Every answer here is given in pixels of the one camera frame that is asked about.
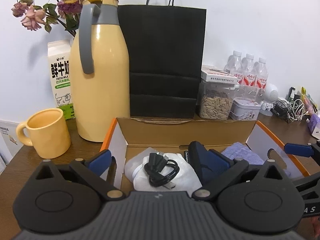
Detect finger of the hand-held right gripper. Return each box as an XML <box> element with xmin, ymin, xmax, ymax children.
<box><xmin>284</xmin><ymin>140</ymin><xmax>320</xmax><ymax>167</ymax></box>
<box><xmin>292</xmin><ymin>171</ymin><xmax>320</xmax><ymax>195</ymax></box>

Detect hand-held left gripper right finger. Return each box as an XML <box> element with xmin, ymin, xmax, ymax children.
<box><xmin>191</xmin><ymin>149</ymin><xmax>284</xmax><ymax>202</ymax></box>

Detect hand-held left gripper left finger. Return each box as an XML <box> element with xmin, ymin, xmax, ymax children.
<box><xmin>35</xmin><ymin>149</ymin><xmax>125</xmax><ymax>201</ymax></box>

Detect navy blue pouch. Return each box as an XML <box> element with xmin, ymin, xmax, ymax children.
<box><xmin>187</xmin><ymin>141</ymin><xmax>220</xmax><ymax>188</ymax></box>

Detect purple knitted cloth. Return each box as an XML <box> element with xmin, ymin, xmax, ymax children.
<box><xmin>221</xmin><ymin>142</ymin><xmax>292</xmax><ymax>178</ymax></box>

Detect translucent white container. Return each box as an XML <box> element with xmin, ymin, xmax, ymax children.
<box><xmin>124</xmin><ymin>147</ymin><xmax>157</xmax><ymax>180</ymax></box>

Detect white cloth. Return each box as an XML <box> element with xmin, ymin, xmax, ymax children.
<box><xmin>134</xmin><ymin>152</ymin><xmax>203</xmax><ymax>192</ymax></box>

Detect red cardboard box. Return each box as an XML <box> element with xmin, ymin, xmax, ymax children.
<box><xmin>100</xmin><ymin>117</ymin><xmax>310</xmax><ymax>190</ymax></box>

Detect black usb cable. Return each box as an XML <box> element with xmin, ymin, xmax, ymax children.
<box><xmin>143</xmin><ymin>152</ymin><xmax>180</xmax><ymax>190</ymax></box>

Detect purple tissue pack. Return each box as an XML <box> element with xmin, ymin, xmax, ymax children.
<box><xmin>307</xmin><ymin>112</ymin><xmax>320</xmax><ymax>139</ymax></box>

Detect colourful snack packet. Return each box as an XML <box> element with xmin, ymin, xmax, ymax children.
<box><xmin>301</xmin><ymin>87</ymin><xmax>317</xmax><ymax>113</ymax></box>

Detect small dark bottle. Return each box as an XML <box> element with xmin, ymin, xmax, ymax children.
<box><xmin>287</xmin><ymin>87</ymin><xmax>303</xmax><ymax>103</ymax></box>

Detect printed tin box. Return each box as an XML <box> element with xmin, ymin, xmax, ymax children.
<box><xmin>229</xmin><ymin>97</ymin><xmax>262</xmax><ymax>121</ymax></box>

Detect yellow mug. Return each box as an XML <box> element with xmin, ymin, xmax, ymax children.
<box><xmin>16</xmin><ymin>108</ymin><xmax>71</xmax><ymax>159</ymax></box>

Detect white robot speaker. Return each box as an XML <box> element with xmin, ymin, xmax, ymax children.
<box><xmin>260</xmin><ymin>84</ymin><xmax>280</xmax><ymax>117</ymax></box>

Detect clear seed container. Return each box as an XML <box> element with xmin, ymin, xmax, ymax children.
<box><xmin>199</xmin><ymin>80</ymin><xmax>239</xmax><ymax>120</ymax></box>

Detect yellow thermos jug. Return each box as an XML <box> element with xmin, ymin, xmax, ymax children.
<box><xmin>69</xmin><ymin>0</ymin><xmax>130</xmax><ymax>142</ymax></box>

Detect flat white box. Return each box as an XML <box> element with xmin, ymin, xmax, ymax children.
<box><xmin>201</xmin><ymin>65</ymin><xmax>239</xmax><ymax>83</ymax></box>

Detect white milk carton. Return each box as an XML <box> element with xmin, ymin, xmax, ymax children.
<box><xmin>47</xmin><ymin>40</ymin><xmax>75</xmax><ymax>120</ymax></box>

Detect black paper bag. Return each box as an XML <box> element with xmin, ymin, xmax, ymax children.
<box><xmin>117</xmin><ymin>0</ymin><xmax>207</xmax><ymax>119</ymax></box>

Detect tangled white cables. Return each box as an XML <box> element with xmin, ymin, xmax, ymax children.
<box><xmin>287</xmin><ymin>99</ymin><xmax>308</xmax><ymax>122</ymax></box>

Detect tangled black cables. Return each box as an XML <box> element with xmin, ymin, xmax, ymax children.
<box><xmin>271</xmin><ymin>100</ymin><xmax>292</xmax><ymax>123</ymax></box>

